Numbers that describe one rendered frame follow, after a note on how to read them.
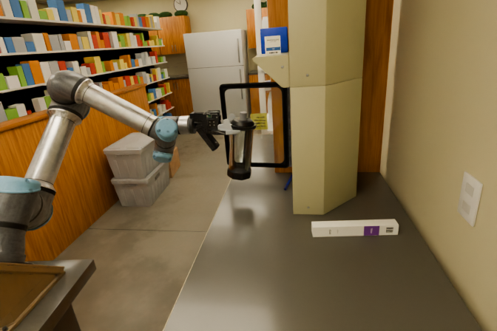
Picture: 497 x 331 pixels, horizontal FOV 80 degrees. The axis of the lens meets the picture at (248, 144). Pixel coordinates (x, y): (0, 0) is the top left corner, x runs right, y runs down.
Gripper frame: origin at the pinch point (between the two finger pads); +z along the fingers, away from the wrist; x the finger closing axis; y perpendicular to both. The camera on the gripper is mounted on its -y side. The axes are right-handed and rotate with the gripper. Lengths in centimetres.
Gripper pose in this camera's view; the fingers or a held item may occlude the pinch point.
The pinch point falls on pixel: (240, 128)
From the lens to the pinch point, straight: 117.0
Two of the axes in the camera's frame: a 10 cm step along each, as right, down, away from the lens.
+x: 1.4, -3.3, 9.3
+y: -0.6, -9.4, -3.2
